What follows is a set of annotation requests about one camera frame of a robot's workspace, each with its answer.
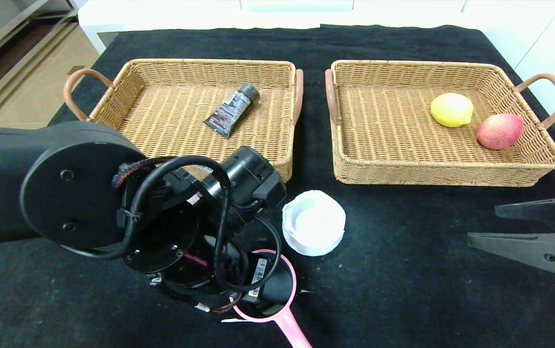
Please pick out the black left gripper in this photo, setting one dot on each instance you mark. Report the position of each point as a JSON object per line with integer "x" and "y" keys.
{"x": 258, "y": 277}

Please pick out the pink saucepan with dark inside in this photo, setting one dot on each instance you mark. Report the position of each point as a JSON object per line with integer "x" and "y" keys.
{"x": 291, "y": 328}

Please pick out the red peach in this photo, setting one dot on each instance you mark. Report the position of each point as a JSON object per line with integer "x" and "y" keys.
{"x": 499, "y": 131}

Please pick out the yellow lemon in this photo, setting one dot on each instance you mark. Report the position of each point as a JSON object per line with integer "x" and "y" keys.
{"x": 451, "y": 110}

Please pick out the black tube with printed label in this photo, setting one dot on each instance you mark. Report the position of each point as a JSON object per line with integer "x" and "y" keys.
{"x": 231, "y": 111}

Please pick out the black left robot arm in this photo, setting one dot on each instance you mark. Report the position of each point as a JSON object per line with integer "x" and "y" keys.
{"x": 64, "y": 183}

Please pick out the large wicker basket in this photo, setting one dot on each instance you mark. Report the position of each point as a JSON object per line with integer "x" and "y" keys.
{"x": 176, "y": 111}

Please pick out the long white paper sliver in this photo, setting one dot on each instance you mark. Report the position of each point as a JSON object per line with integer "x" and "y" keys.
{"x": 226, "y": 320}

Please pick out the black tablecloth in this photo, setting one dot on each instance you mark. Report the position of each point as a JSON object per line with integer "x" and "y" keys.
{"x": 403, "y": 299}

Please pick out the grey low shelf unit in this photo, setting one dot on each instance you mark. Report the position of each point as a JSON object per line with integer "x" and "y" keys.
{"x": 16, "y": 29}

